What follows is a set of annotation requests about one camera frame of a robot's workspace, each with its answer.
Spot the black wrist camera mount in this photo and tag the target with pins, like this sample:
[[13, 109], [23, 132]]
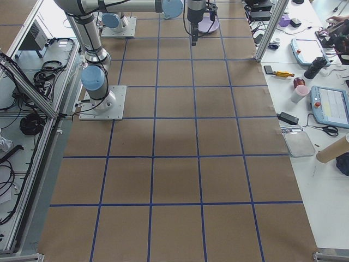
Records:
[[211, 9]]

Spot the yellow handled tool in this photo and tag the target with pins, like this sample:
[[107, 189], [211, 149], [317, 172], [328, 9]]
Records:
[[283, 74]]

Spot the teach pendant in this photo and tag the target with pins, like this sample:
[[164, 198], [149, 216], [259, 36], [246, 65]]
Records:
[[329, 106], [307, 50]]

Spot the purple plastic object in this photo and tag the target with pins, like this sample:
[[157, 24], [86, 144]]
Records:
[[284, 21]]

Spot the cardboard tube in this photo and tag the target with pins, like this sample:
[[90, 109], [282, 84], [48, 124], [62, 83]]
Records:
[[334, 150]]

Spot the aluminium frame post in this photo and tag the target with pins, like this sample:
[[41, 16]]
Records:
[[273, 23]]

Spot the grey control box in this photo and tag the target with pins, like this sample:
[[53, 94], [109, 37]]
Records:
[[35, 40]]

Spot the lilac round plate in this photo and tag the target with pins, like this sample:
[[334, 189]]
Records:
[[207, 25]]

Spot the black handled scissors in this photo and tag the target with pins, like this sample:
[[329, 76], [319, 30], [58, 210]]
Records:
[[329, 130]]

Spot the black power adapter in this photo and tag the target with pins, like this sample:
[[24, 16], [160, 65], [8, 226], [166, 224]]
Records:
[[287, 118]]

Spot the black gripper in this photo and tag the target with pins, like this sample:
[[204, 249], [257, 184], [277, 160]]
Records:
[[194, 15]]

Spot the lower teach pendant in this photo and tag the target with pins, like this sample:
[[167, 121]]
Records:
[[329, 106]]

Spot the clear lidded plastic box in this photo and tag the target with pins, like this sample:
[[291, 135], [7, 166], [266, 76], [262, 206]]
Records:
[[297, 141]]

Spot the black water bottle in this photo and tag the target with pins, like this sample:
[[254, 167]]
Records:
[[315, 67]]

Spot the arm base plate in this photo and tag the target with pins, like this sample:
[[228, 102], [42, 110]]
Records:
[[111, 108], [116, 27]]

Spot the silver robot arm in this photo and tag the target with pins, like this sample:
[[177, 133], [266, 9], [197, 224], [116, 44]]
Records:
[[95, 77], [170, 9]]

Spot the pink lidded white cup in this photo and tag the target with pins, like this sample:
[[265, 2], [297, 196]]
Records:
[[300, 92]]

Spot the upper teach pendant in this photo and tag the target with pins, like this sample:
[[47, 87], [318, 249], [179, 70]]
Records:
[[307, 50]]

